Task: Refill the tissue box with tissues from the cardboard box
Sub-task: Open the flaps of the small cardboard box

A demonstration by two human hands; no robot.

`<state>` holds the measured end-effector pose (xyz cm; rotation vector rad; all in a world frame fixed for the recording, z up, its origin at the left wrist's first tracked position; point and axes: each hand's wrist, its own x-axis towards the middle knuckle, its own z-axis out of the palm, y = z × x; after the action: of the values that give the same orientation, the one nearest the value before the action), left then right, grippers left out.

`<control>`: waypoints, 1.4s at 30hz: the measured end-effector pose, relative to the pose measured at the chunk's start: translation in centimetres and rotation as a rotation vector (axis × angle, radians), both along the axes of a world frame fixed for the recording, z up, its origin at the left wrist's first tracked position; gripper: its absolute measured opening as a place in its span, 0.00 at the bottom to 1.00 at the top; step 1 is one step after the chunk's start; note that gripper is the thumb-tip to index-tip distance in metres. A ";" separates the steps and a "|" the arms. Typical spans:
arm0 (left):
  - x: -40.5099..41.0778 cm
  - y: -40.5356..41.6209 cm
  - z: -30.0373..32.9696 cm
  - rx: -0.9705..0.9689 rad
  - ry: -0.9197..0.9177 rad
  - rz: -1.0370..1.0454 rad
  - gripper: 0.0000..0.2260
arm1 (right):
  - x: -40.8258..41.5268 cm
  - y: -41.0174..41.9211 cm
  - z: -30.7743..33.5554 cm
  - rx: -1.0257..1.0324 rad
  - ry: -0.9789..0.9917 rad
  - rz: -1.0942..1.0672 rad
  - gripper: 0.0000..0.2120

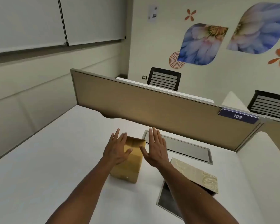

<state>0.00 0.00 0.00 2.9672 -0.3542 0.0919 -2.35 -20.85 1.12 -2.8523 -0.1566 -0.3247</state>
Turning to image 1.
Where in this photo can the person's left hand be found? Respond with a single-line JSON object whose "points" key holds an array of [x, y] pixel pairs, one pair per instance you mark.
{"points": [[115, 151]]}

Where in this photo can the person's right hand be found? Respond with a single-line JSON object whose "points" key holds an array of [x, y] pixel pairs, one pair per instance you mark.
{"points": [[157, 151]]}

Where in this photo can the brown cardboard box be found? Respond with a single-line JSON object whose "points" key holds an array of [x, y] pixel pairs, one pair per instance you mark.
{"points": [[128, 170]]}

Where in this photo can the beige patterned tissue box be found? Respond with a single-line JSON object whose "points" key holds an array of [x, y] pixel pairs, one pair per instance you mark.
{"points": [[196, 174]]}

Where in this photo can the person's right forearm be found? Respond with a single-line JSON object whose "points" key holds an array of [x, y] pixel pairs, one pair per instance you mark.
{"points": [[191, 198]]}

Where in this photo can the person's left forearm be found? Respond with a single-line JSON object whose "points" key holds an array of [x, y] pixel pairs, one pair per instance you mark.
{"points": [[84, 198]]}

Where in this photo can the long beige partition panel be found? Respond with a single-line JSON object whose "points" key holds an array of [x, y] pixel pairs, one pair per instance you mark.
{"points": [[142, 107]]}

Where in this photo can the black mesh office chair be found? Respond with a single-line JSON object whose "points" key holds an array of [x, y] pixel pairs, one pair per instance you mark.
{"points": [[269, 104], [164, 79]]}

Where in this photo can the blue number sign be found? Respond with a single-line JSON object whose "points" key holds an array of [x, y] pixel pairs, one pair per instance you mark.
{"points": [[238, 116]]}

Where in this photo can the small white desk divider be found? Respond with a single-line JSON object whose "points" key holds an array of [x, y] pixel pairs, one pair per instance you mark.
{"points": [[234, 102]]}

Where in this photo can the large white side divider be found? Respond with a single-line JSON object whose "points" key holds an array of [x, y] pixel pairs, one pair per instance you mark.
{"points": [[270, 174]]}

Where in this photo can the short beige partition panel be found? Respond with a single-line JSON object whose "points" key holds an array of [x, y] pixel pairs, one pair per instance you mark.
{"points": [[273, 130]]}

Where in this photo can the white roller blind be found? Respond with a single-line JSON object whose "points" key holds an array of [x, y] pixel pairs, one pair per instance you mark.
{"points": [[25, 20], [93, 18]]}

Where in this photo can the white paper wall notice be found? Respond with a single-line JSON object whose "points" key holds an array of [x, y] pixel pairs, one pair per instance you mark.
{"points": [[152, 13]]}

